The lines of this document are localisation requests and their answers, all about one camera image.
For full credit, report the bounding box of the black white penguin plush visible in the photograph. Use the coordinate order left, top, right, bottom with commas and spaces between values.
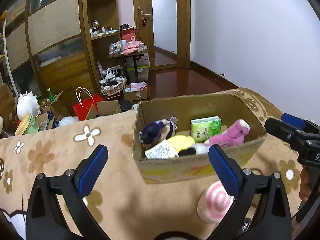
178, 143, 210, 157

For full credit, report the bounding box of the clear plastic storage bin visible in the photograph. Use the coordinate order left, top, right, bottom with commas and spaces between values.
126, 65, 149, 83

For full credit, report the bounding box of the yellow plush toy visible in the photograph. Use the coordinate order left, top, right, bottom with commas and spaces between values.
167, 135, 195, 153

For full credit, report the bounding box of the pink plush bear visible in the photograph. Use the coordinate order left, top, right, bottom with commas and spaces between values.
204, 119, 250, 147

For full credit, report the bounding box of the green tissue pack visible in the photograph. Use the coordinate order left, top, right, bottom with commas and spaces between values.
190, 116, 221, 142

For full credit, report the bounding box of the wooden wardrobe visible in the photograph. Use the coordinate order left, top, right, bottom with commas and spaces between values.
1, 0, 119, 107

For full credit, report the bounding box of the wooden door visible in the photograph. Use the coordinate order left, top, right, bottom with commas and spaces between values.
133, 0, 191, 70

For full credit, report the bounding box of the red paper bag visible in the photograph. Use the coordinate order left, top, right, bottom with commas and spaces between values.
72, 87, 104, 121

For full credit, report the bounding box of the white round plush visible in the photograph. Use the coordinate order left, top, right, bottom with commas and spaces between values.
16, 92, 40, 121

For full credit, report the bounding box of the green frog toy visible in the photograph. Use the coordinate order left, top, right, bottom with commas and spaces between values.
23, 115, 40, 134

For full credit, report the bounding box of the beige floral blanket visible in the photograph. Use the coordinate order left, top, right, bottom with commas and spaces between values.
1, 88, 302, 239

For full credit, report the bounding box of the small cardboard box with papers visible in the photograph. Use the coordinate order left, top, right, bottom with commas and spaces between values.
124, 82, 149, 101

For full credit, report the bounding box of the white-haired purple plush doll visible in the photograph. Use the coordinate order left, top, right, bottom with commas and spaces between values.
139, 116, 178, 150

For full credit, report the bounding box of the green glass bottle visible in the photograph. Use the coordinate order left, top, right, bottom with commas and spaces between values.
47, 88, 55, 102

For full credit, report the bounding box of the person right hand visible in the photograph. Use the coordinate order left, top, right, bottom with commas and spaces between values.
299, 165, 312, 202

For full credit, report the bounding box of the pink swirl plush roll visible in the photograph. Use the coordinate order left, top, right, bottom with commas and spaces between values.
197, 181, 234, 224

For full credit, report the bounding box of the red gift box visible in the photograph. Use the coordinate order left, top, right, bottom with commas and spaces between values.
120, 28, 137, 42

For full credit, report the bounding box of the open cardboard box on floor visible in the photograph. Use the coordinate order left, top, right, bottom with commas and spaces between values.
0, 84, 17, 133

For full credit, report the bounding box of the wicker basket with toys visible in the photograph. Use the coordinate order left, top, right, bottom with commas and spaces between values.
100, 65, 127, 97

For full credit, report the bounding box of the small black side table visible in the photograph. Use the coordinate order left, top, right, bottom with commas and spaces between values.
108, 49, 150, 83

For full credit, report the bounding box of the white shelf rack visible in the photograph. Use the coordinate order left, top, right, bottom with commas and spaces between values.
1, 10, 19, 96

